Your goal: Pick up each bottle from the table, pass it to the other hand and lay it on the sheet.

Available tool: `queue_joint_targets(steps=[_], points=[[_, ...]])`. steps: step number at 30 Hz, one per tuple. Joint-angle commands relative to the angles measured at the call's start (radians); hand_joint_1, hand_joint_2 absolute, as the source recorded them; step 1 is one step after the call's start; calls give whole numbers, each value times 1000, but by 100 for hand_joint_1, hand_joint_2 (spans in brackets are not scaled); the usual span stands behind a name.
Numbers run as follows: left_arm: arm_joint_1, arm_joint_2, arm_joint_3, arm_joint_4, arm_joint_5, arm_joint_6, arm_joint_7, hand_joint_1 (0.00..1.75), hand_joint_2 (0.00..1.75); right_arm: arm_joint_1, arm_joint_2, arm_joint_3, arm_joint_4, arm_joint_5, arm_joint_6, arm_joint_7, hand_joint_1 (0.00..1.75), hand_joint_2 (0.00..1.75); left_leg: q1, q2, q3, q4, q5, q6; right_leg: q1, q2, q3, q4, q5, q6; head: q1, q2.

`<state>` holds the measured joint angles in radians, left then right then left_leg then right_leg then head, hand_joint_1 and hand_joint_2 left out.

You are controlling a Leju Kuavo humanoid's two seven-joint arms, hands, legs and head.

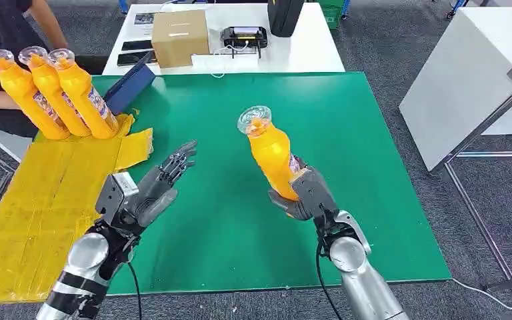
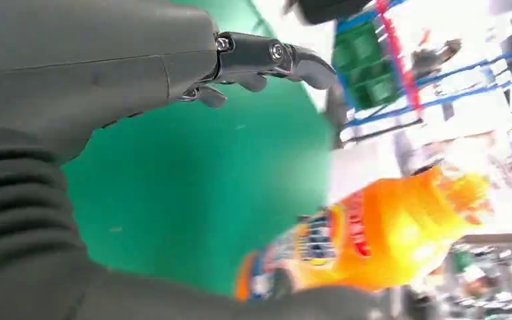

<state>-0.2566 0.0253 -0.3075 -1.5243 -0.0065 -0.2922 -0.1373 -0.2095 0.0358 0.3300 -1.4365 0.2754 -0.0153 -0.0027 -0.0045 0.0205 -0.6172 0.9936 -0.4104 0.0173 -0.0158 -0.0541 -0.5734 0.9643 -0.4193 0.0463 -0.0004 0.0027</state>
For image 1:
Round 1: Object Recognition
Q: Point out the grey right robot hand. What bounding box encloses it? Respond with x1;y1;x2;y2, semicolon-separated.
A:
268;154;341;222

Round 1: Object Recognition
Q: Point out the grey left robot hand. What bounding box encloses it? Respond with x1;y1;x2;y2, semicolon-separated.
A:
134;140;199;228

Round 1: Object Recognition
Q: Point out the orange drink bottle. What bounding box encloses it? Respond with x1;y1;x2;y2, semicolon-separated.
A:
0;48;71;141
47;48;120;141
237;105;304;202
18;45;92;138

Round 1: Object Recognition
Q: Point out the green table mat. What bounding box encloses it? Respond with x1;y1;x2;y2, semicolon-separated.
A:
91;71;453;296

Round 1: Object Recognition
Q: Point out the dark blue box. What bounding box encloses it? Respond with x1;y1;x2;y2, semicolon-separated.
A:
103;51;157;116

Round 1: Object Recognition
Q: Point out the yellow sheet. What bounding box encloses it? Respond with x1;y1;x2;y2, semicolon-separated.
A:
0;113;155;306

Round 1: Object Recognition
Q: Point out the black phone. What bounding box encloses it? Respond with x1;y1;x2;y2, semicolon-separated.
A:
116;51;157;67
121;39;154;52

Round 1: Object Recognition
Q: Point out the brown cardboard box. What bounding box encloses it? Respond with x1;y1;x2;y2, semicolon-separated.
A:
151;9;211;69

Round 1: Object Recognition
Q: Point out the black handheld controller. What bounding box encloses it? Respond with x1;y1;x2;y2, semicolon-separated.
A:
219;25;269;59

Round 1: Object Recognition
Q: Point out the black bag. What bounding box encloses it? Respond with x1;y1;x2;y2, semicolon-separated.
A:
267;0;305;39

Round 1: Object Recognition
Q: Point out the green crate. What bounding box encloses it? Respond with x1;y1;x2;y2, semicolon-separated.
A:
317;0;352;31

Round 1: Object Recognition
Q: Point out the white tilted table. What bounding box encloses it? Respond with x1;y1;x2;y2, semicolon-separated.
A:
399;6;512;173

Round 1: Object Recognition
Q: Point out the person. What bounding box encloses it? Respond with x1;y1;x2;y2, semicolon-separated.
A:
0;0;69;139

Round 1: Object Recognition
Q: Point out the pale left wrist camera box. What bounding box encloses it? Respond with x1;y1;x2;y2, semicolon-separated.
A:
95;171;140;226

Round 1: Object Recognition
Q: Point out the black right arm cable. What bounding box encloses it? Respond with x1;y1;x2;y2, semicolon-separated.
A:
315;240;344;320

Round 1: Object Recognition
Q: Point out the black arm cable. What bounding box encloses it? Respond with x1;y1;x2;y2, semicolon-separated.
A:
315;240;344;320
126;261;144;320

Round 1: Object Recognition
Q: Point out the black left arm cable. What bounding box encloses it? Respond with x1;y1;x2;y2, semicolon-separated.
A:
126;261;144;320

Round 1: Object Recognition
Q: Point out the white floor cable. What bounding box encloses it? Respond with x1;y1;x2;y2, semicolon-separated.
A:
451;277;512;311

